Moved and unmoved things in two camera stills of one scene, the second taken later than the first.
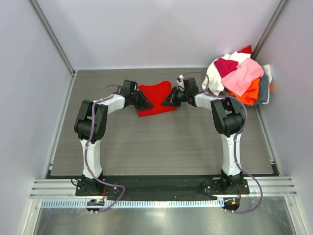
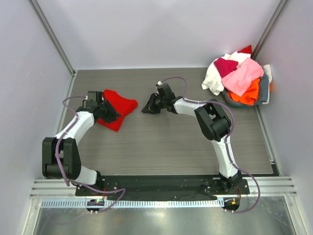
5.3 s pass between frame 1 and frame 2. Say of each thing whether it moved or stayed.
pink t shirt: stayed
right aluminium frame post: stayed
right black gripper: moved
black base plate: stayed
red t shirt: moved
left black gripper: moved
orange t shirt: stayed
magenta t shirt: stayed
